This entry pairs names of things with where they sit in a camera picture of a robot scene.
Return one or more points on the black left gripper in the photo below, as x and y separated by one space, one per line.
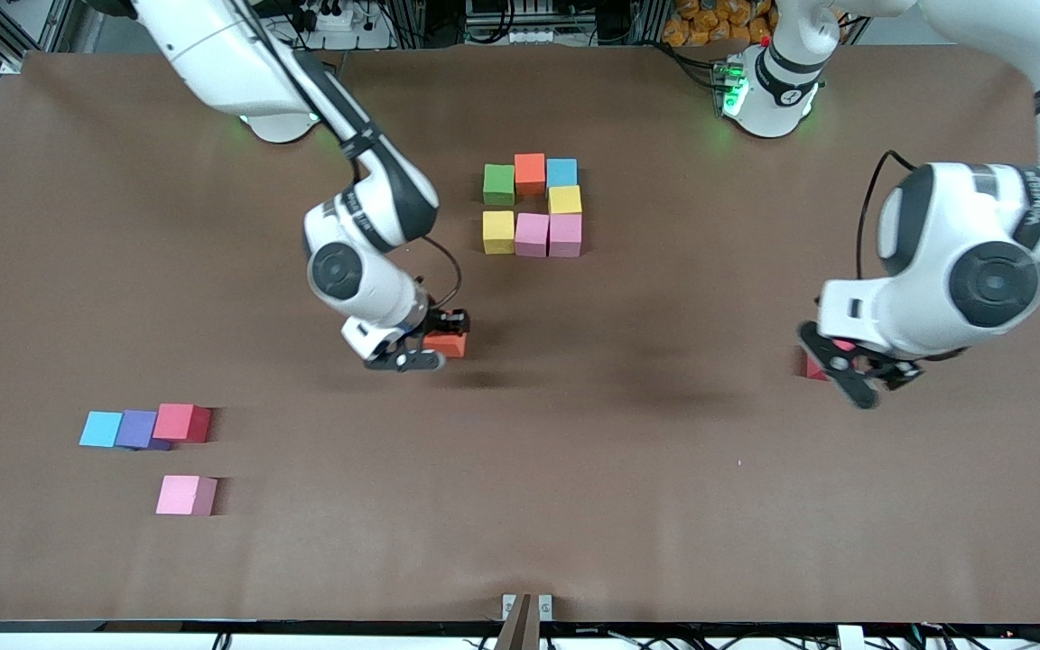
901 372

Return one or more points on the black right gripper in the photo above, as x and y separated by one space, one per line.
441 321

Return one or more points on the orange foam block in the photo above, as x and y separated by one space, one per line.
529 173
448 347

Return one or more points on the red foam block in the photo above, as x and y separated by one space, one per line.
813 368
179 422

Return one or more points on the yellow foam block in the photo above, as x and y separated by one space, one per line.
498 232
564 199

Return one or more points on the pink foam block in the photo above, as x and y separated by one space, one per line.
531 234
565 235
184 494

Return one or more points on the green foam block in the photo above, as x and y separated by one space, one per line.
498 183

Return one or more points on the light blue foam block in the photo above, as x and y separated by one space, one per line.
561 171
101 430

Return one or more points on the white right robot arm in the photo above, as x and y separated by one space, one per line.
366 271

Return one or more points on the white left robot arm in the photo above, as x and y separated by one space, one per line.
962 262

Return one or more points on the brown table cover sheet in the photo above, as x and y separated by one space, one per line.
520 506

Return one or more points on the small white box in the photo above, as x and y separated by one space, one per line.
849 639

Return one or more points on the aluminium equipment rack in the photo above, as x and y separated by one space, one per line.
520 18

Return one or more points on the purple foam block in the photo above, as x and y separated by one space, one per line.
136 428

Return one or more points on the pile of orange objects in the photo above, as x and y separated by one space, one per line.
710 23

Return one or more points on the small metal bracket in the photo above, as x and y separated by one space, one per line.
508 607

